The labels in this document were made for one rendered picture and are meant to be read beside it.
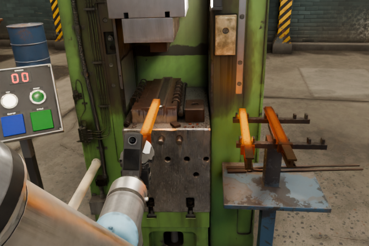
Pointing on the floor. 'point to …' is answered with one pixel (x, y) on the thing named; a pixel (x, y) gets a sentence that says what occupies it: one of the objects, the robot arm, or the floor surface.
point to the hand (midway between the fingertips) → (141, 140)
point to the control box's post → (31, 162)
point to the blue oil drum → (29, 44)
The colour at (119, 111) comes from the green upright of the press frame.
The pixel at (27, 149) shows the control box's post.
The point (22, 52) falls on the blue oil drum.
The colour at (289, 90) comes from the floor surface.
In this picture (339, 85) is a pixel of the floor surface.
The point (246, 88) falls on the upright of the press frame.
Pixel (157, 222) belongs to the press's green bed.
